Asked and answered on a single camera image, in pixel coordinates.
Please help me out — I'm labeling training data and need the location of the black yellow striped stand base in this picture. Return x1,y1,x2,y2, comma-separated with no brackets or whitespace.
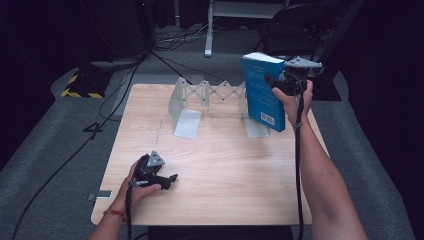
60,70,114,100

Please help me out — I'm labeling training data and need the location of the small grey tape strip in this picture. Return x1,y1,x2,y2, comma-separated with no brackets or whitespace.
87,189,113,202

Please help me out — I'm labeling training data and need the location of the black folding chair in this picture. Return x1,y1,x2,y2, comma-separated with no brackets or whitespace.
253,2,323,64

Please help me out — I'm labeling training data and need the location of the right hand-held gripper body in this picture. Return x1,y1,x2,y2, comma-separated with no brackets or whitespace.
279,56,323,97

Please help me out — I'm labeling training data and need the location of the blue book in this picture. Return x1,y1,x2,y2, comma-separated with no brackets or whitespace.
240,52,287,133

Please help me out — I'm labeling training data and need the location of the long black floor cable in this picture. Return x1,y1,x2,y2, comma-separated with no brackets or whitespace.
11,54,148,240

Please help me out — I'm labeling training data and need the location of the black slanted stand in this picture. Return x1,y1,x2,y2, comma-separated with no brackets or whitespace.
297,0,367,102

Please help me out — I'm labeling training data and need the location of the person's dark clothing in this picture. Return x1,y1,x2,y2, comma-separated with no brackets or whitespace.
148,225,294,240

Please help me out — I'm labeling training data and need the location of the grey expandable book stand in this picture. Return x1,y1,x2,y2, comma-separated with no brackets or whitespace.
168,77,271,140

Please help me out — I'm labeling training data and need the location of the red and gold bracelet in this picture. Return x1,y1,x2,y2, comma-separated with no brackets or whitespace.
102,208,129,223

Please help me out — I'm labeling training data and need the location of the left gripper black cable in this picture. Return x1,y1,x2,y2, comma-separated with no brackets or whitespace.
124,179,150,240

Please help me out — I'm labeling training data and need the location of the person's left hand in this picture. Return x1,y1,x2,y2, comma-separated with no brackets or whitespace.
111,161,163,215

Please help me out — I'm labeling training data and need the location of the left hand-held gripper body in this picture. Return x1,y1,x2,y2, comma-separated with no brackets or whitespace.
133,149,167,190

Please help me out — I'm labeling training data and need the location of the person's right hand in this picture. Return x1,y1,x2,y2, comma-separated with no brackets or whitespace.
271,79,314,128

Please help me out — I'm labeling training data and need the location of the white desk frame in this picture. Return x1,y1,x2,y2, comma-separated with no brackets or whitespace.
203,0,288,59

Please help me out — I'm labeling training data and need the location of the bundle of floor cables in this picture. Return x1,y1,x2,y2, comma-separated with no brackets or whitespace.
151,18,216,53

